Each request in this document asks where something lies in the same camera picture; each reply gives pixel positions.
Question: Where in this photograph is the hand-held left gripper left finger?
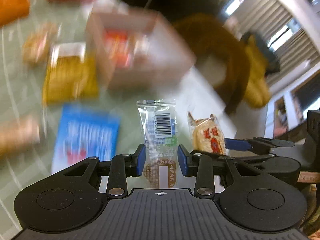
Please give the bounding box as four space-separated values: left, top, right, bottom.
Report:
59 144 146 199

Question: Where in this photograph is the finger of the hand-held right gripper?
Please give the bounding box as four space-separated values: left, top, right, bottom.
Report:
217 152 272 166
224 136 296 156

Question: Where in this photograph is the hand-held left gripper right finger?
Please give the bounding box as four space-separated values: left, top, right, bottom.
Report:
177 144 262 199

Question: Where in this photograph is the rice cracker packet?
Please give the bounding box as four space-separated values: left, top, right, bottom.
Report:
187 112 227 156

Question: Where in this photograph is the clear biscuit packet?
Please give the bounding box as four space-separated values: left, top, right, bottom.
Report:
136 99 179 189

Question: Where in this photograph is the blue snack packet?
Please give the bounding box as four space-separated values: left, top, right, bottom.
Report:
51 103 121 175

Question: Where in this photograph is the pink cardboard box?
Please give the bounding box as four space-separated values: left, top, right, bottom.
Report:
86 7 197 91

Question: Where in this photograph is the yellow snack packet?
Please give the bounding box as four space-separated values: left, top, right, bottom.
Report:
42 42 99 106

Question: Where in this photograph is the long clear cracker packet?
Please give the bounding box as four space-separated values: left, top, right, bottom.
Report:
0 116 41 158

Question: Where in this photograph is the short red-edged cracker packet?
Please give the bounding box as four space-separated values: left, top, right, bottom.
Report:
22 22 60 66

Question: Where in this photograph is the white bookshelf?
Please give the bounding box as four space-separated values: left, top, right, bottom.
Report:
272 75 320 141

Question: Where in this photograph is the yellow plush cloth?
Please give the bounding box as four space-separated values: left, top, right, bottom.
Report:
239 32 272 108

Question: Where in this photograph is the brown chair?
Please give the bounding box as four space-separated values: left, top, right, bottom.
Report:
172 12 251 113

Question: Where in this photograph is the beige curtain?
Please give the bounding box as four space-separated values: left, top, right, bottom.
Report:
224 0 320 87

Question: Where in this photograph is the orange tissue box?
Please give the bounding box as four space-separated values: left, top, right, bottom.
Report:
0 0 31 27

